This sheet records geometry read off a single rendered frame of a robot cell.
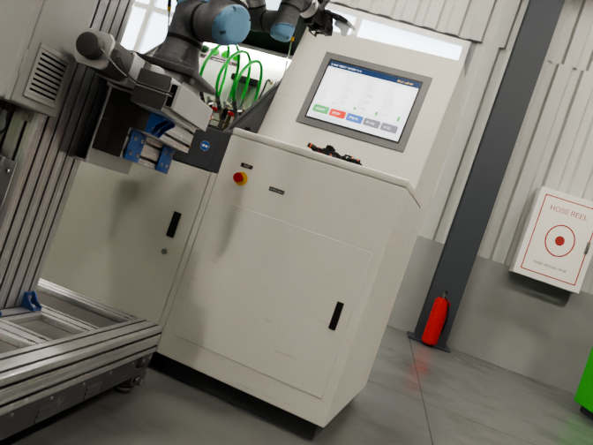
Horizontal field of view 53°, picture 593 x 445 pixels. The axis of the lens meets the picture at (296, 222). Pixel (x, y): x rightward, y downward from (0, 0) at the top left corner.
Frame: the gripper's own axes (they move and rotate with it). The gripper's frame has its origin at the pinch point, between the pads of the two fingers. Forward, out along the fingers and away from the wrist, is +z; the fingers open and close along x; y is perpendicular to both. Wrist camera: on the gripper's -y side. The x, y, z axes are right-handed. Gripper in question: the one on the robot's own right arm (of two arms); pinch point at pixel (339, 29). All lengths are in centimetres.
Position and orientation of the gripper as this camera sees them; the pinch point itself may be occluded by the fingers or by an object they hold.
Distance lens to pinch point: 235.2
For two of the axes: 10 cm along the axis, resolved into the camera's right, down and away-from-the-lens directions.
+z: 5.5, 1.9, 8.2
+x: 8.1, 1.4, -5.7
